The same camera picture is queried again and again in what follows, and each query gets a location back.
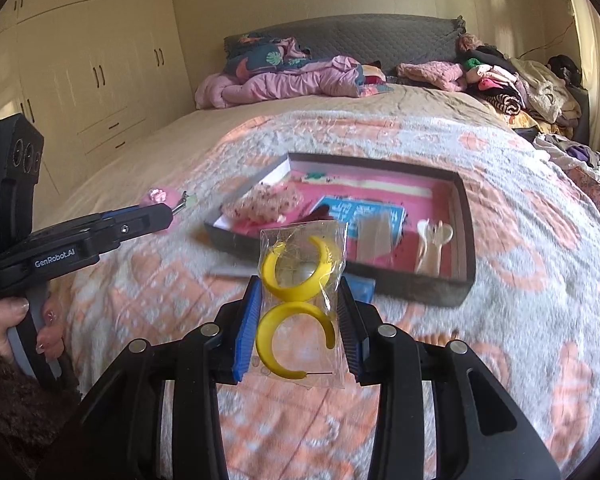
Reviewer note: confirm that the dark floral pillow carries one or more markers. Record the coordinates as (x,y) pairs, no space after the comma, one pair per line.
(255,54)

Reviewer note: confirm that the pink knitted sweater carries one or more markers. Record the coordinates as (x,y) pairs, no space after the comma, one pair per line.
(445,76)

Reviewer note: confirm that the pile of clothes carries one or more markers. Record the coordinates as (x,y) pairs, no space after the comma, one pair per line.
(546,96)

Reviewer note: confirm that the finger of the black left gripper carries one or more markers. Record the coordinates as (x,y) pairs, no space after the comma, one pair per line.
(113,233)

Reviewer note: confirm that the pink dotted fabric scrunchie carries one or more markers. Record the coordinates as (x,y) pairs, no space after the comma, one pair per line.
(264,204)

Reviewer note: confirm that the left hand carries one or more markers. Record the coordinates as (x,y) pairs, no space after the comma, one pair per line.
(49,342)

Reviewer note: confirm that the cream hair claw clip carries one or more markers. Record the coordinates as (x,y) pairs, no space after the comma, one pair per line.
(433,236)

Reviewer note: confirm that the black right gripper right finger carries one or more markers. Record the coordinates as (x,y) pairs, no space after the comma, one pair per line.
(352,330)

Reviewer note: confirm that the small blue box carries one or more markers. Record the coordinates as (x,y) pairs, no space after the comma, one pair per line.
(362,289)

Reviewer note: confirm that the floral laundry basket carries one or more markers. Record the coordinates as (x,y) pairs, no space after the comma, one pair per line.
(579,162)

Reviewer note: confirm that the cream wardrobe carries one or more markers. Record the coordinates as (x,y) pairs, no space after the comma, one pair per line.
(93,76)

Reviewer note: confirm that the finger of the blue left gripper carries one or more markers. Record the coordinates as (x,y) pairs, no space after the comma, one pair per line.
(126,213)

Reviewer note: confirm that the bag with yellow hoop earrings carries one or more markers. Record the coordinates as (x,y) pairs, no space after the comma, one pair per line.
(298,338)

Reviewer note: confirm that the pink quilt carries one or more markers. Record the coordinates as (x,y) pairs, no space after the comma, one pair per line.
(341,77)

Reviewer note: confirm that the tan bed sheet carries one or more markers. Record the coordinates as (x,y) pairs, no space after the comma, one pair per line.
(230,124)

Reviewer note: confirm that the grey shallow cardboard box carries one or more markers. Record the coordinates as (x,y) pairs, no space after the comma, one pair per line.
(458,263)

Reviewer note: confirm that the grey quilted headboard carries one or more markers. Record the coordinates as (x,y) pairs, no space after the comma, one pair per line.
(389,39)

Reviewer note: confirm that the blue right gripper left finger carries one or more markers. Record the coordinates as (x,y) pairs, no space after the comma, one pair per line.
(245,327)

